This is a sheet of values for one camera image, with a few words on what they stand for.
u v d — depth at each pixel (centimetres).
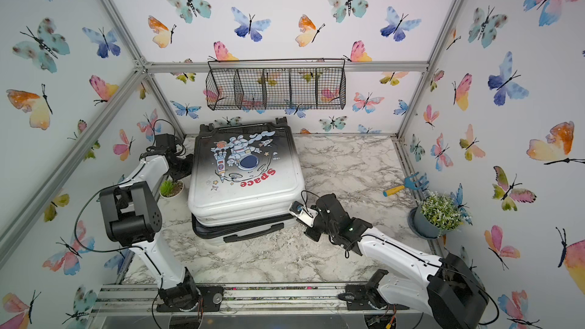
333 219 61
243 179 77
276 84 98
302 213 68
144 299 75
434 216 77
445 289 40
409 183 104
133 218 51
